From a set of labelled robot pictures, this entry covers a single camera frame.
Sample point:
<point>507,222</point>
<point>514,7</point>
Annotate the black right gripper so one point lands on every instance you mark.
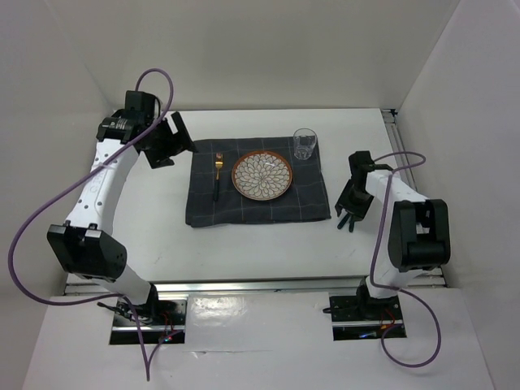
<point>344,201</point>

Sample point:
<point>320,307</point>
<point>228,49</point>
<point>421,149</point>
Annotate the gold knife green handle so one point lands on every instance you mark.
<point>343,221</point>

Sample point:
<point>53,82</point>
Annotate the aluminium front table rail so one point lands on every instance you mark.
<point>434,279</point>

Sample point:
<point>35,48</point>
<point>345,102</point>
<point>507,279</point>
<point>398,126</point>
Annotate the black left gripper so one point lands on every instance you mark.
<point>175,144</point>

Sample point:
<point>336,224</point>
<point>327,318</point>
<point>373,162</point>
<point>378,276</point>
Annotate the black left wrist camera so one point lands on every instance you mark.
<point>141,102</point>

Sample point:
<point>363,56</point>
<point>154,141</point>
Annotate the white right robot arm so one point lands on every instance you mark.
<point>415,236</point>

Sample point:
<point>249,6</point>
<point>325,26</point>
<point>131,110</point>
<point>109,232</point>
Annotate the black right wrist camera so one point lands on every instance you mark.
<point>360,162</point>

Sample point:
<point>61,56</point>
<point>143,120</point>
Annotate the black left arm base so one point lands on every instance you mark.
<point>166,326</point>

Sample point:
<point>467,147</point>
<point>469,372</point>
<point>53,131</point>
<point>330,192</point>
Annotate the dark checked cloth napkin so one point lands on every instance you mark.
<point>305,201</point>

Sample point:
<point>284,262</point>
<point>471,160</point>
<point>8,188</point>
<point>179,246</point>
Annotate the aluminium right side rail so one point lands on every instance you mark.
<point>394,135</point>

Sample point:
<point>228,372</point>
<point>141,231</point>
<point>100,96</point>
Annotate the floral plate orange rim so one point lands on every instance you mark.
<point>262,175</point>

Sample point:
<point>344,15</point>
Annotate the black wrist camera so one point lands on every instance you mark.
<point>360,162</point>
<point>141,102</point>

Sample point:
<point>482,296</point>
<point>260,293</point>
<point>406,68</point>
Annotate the clear plastic cup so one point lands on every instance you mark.
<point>304,142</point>

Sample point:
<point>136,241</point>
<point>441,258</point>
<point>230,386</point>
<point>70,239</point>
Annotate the gold fork green handle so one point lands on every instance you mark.
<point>218,166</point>

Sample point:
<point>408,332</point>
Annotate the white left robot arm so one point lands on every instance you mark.
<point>83,244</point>

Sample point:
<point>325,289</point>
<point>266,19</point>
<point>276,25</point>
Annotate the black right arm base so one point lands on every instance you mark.
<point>356,318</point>

